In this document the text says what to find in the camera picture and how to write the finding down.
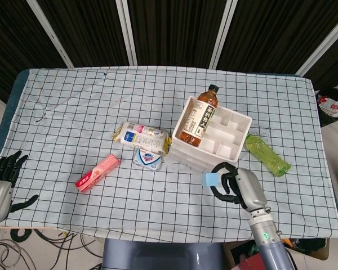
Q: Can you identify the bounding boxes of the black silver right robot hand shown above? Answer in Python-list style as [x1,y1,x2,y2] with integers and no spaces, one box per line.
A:
[211,161,268,211]

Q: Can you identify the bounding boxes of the blue foam cube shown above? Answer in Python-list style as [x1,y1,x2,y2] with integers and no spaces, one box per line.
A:
[202,172,221,188]

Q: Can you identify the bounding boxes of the pink Colgate toothpaste box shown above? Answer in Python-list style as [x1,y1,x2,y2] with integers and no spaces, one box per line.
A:
[75,153,121,194]

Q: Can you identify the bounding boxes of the white blue soap packet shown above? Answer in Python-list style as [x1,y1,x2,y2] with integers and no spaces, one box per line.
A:
[133,148,163,172]

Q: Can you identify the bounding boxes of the green plastic bottle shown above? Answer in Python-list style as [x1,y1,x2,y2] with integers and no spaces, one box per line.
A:
[244,133,292,178]

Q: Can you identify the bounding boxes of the brown tea bottle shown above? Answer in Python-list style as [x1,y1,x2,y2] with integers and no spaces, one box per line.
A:
[179,84,221,148]

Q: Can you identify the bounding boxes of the blue table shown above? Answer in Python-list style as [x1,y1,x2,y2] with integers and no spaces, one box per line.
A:
[0,69,29,160]

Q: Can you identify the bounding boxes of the grey robot torso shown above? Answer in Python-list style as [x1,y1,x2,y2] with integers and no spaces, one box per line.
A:
[102,238,225,270]

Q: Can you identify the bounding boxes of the white yellow snack pack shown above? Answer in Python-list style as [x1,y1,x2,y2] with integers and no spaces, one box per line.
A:
[112,121,173,155]

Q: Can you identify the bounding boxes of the black grid checkered tablecloth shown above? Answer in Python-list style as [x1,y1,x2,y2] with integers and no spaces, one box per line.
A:
[0,66,338,243]

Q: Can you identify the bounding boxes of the white compartment tray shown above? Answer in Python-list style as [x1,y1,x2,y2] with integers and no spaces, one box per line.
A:
[168,95,253,167]

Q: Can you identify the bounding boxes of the black floor cables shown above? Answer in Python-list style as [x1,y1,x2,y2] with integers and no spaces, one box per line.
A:
[0,227,103,270]

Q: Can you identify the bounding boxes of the white partition post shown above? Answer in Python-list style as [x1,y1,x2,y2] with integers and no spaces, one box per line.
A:
[26,0,74,69]
[115,0,138,67]
[207,0,239,69]
[295,12,338,77]

